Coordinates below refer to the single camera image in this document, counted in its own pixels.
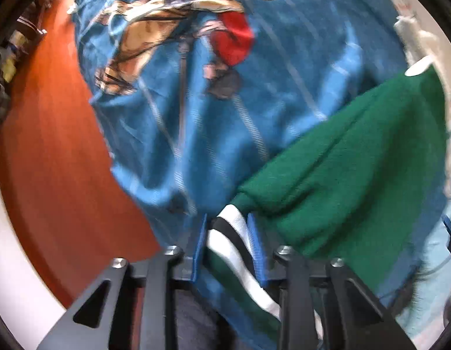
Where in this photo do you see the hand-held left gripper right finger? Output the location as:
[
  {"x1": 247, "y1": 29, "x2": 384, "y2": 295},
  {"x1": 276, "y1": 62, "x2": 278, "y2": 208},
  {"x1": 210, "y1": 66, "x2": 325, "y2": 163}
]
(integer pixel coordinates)
[{"x1": 246, "y1": 213, "x2": 417, "y2": 350}]

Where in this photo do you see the bed with blue printed sheet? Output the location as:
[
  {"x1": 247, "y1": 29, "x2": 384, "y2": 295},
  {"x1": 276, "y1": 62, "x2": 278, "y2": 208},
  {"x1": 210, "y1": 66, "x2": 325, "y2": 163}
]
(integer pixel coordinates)
[{"x1": 69, "y1": 0, "x2": 448, "y2": 350}]

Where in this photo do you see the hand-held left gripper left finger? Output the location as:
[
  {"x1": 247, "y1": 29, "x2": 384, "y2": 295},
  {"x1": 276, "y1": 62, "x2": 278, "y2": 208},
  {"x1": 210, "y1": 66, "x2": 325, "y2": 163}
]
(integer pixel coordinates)
[{"x1": 36, "y1": 213, "x2": 208, "y2": 350}]

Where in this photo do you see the green and white varsity jacket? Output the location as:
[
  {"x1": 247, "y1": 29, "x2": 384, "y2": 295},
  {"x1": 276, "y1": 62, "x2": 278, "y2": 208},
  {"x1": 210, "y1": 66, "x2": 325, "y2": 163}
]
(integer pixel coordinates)
[{"x1": 205, "y1": 58, "x2": 449, "y2": 336}]

